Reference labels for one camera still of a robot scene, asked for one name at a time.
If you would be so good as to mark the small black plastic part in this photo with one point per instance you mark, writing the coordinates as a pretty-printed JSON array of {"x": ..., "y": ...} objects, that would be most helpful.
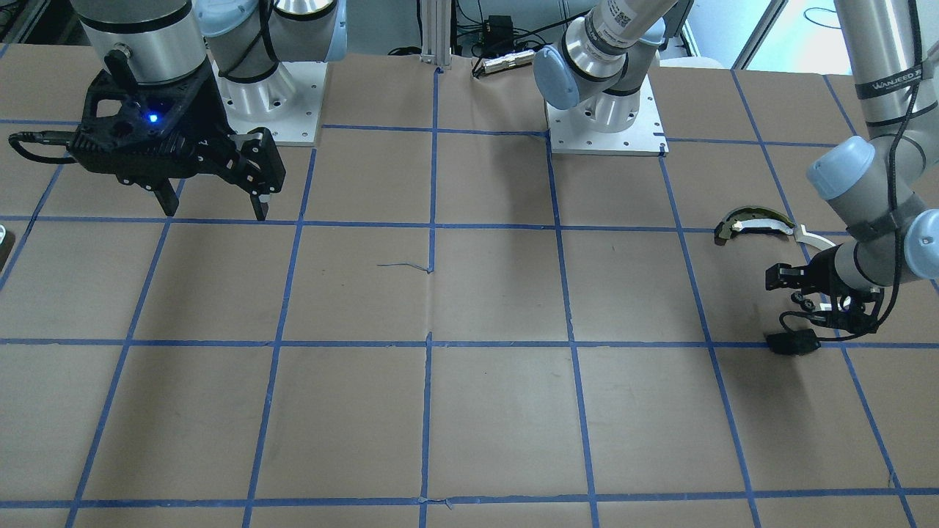
[{"x": 799, "y": 342}]

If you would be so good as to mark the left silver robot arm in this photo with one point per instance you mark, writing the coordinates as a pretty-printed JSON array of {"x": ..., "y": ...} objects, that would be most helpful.
[{"x": 867, "y": 182}]

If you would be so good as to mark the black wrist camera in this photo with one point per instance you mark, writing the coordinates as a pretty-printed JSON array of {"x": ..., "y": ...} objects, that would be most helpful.
[
  {"x": 130, "y": 134},
  {"x": 854, "y": 311}
]

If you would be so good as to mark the aluminium frame post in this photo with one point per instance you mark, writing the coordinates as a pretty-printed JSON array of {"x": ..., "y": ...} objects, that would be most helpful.
[{"x": 436, "y": 31}]

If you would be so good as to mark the white curved plastic bracket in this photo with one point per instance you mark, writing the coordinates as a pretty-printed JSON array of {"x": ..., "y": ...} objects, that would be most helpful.
[{"x": 805, "y": 237}]

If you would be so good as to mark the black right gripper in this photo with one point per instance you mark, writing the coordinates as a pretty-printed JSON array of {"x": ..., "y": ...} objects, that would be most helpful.
[{"x": 207, "y": 116}]

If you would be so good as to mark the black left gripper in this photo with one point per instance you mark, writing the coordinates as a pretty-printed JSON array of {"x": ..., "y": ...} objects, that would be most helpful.
[{"x": 826, "y": 272}]

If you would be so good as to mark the olive green brake shoe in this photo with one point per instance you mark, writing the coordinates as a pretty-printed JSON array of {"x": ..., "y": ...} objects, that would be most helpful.
[{"x": 752, "y": 219}]

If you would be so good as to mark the silver metal tray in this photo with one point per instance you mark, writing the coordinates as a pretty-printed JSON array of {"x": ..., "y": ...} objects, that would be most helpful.
[{"x": 8, "y": 240}]

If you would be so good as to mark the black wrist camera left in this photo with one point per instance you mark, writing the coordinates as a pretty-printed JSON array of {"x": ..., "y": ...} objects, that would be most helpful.
[{"x": 854, "y": 311}]

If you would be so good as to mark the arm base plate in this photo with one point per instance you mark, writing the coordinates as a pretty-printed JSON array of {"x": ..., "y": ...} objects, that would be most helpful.
[
  {"x": 609, "y": 125},
  {"x": 288, "y": 103}
]

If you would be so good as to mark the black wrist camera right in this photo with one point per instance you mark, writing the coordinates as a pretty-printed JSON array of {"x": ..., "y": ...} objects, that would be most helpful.
[{"x": 130, "y": 134}]

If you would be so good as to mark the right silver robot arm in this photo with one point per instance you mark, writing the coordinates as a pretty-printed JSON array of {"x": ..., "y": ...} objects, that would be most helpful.
[{"x": 145, "y": 43}]

